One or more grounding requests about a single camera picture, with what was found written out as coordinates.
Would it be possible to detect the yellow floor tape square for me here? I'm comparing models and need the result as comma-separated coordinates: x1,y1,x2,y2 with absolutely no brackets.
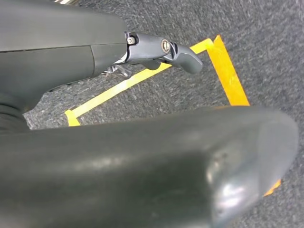
65,34,282,197

